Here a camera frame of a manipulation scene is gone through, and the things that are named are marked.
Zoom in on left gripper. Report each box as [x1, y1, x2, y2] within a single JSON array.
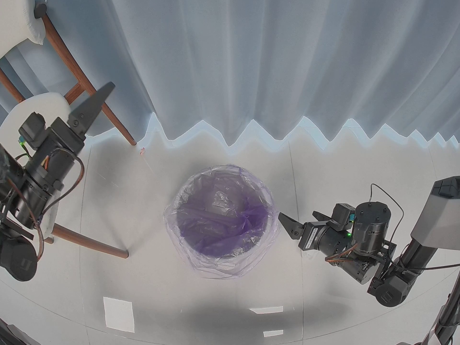
[[23, 82, 116, 196]]

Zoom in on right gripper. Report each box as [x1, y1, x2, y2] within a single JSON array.
[[278, 212, 355, 259]]

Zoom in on purple plastic bag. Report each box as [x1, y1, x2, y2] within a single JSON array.
[[163, 163, 282, 281]]

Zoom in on white trash bin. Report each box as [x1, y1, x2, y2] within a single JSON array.
[[172, 167, 274, 270]]

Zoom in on white cushioned wooden chair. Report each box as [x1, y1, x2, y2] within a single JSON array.
[[0, 0, 137, 259]]

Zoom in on pale blue curtain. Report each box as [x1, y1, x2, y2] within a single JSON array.
[[0, 0, 460, 147]]

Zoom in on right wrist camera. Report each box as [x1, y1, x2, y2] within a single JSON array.
[[313, 203, 356, 230]]

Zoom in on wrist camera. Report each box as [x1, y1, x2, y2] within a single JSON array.
[[17, 112, 50, 149], [313, 203, 356, 230]]

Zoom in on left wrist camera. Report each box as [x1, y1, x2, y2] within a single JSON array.
[[17, 112, 50, 149]]

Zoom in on black cable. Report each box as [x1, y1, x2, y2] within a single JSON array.
[[369, 183, 460, 274]]

